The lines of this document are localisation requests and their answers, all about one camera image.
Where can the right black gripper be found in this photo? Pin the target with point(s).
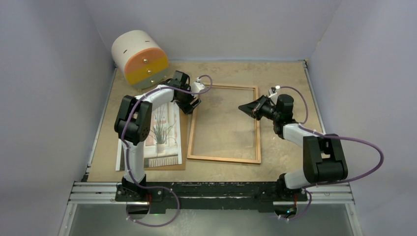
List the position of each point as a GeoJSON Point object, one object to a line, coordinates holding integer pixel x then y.
{"type": "Point", "coordinates": [253, 108]}

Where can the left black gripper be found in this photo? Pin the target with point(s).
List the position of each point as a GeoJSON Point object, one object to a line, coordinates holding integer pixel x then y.
{"type": "Point", "coordinates": [188, 107]}

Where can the brown frame backing board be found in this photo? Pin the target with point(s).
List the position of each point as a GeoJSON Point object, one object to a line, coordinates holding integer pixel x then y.
{"type": "Point", "coordinates": [184, 146]}

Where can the wooden picture frame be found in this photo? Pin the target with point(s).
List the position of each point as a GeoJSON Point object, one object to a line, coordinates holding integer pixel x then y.
{"type": "Point", "coordinates": [224, 159]}

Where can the clear glass pane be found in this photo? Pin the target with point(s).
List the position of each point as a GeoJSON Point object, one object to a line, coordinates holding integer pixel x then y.
{"type": "Point", "coordinates": [224, 123]}

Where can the plant photo print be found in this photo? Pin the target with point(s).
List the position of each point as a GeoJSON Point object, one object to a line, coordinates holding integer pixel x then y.
{"type": "Point", "coordinates": [163, 136]}

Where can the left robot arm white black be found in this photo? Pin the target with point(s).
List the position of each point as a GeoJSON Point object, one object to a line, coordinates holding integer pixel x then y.
{"type": "Point", "coordinates": [133, 122]}

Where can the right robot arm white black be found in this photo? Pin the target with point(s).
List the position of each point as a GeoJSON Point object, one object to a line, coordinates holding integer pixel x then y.
{"type": "Point", "coordinates": [323, 159]}

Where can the round three-drawer cabinet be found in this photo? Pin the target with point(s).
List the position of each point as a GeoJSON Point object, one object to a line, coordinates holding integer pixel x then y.
{"type": "Point", "coordinates": [142, 62]}

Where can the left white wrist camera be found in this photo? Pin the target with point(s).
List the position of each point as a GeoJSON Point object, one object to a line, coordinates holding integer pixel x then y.
{"type": "Point", "coordinates": [197, 88]}

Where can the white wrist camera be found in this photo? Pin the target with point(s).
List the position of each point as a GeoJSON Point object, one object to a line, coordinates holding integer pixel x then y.
{"type": "Point", "coordinates": [197, 88]}
{"type": "Point", "coordinates": [273, 94]}

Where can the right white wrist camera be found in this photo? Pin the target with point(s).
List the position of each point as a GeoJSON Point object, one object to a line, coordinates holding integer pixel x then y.
{"type": "Point", "coordinates": [273, 94]}

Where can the black aluminium mounting rail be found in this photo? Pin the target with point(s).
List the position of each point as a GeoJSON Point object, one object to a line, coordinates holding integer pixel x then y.
{"type": "Point", "coordinates": [260, 196]}

